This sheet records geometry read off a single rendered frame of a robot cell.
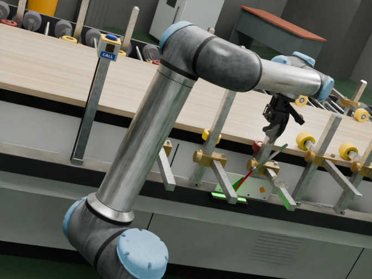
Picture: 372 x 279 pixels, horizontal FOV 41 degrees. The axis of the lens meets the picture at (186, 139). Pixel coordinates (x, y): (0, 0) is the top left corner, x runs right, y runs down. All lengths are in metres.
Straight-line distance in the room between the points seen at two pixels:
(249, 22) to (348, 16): 1.89
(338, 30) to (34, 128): 7.80
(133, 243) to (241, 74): 0.54
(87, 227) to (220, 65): 0.59
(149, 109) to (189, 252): 1.41
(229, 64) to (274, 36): 6.94
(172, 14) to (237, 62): 5.78
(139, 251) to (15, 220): 1.16
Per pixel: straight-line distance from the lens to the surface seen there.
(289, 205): 1.96
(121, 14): 7.38
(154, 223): 2.48
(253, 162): 2.15
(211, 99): 2.61
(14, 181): 2.08
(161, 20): 7.20
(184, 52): 1.30
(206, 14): 7.17
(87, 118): 1.92
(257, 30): 8.40
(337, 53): 9.49
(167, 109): 1.33
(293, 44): 7.99
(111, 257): 1.39
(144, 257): 1.35
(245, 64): 1.28
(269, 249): 2.77
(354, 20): 9.45
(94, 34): 3.32
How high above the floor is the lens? 1.67
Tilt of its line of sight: 23 degrees down
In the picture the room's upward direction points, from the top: 20 degrees clockwise
